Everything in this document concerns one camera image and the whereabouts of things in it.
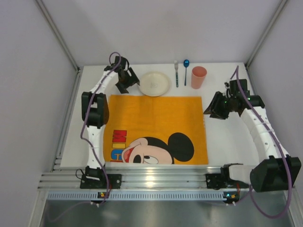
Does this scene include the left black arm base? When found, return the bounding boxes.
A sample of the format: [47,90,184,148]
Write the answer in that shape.
[80,166,122,189]

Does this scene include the purple cable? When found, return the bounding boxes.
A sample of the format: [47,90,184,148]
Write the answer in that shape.
[46,52,122,223]
[229,65,293,219]

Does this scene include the blue metallic spoon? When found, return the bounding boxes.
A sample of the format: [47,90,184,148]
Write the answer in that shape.
[183,59,190,86]

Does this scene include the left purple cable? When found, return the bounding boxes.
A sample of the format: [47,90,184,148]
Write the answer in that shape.
[46,52,122,223]

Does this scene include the orange cartoon mouse towel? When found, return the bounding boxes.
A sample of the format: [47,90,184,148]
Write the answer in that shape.
[103,95,208,165]

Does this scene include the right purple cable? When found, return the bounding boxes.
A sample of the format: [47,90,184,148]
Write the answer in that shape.
[229,65,293,219]

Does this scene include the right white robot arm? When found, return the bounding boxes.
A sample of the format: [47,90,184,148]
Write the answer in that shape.
[204,79,302,192]

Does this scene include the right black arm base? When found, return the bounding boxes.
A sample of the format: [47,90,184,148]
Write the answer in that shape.
[205,163,248,190]

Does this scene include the pink plastic cup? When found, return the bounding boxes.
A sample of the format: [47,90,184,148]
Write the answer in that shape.
[191,66,207,89]

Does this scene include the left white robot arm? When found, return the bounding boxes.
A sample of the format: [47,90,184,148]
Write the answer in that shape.
[80,52,140,169]

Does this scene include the aluminium mounting rail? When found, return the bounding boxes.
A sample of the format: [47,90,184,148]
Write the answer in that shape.
[38,166,220,190]

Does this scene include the fork with teal handle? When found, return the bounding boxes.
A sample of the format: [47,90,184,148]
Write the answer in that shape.
[174,60,178,87]

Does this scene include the cream round plate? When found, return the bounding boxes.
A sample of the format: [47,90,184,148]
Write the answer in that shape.
[139,71,171,97]

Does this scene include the perforated grey cable duct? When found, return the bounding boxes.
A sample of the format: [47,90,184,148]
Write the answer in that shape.
[47,190,240,201]

